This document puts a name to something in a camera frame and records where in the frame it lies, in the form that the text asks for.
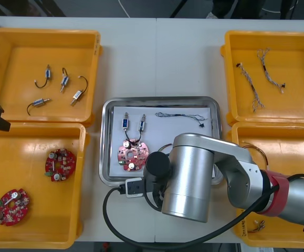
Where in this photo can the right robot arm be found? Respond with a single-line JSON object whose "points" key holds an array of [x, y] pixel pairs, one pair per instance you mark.
{"points": [[193, 170]]}

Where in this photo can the yellow-orange plastic bin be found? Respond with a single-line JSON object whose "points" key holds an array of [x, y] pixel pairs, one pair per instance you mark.
{"points": [[36, 210], [293, 157], [293, 105], [49, 44]]}

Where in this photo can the dark furniture base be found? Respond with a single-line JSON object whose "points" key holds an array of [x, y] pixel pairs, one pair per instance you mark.
{"points": [[23, 8]]}

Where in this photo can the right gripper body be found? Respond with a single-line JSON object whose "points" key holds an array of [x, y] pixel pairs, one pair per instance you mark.
{"points": [[154, 195]]}

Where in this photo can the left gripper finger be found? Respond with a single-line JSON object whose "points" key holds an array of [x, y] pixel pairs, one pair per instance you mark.
{"points": [[4, 126]]}

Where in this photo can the steel tray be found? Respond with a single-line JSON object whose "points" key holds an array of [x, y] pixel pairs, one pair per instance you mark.
{"points": [[105, 147]]}

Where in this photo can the solenoid with white label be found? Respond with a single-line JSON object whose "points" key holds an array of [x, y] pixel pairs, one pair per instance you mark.
{"points": [[77, 95]]}

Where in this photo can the black stand leg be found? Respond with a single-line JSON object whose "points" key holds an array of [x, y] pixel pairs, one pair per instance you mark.
{"points": [[179, 9]]}

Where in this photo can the round red circuit board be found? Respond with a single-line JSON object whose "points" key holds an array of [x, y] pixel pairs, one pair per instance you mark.
{"points": [[67, 160], [15, 210], [138, 155]]}

